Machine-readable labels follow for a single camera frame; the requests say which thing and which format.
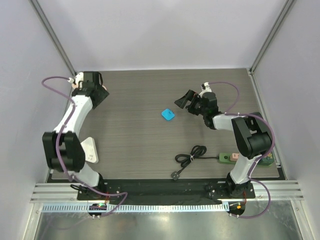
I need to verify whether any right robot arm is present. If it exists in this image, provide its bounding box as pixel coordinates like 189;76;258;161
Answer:
174;90;274;198

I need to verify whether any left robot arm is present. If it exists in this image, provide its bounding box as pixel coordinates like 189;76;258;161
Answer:
41;71;109;200

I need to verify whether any aluminium frame rail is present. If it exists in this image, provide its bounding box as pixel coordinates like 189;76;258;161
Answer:
30;180;304;203

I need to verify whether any black coiled power cable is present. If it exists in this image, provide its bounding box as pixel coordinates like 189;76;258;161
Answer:
170;145;221;181

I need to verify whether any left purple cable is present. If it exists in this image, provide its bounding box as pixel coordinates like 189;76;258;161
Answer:
41;75;129;218

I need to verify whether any blue plug adapter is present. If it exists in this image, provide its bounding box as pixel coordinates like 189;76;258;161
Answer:
161;108;175;121

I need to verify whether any green patterned cube adapter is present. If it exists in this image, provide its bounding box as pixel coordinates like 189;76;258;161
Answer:
258;152;275;166

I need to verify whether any white slotted cable duct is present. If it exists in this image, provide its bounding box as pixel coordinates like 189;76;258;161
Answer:
42;202;229;214

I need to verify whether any green power strip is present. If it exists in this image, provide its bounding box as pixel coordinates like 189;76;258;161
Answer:
218;153;237;165

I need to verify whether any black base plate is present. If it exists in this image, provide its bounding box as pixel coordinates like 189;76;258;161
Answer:
70;178;256;205

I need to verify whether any white triangular power socket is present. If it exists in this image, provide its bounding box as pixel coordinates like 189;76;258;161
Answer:
80;137;99;164

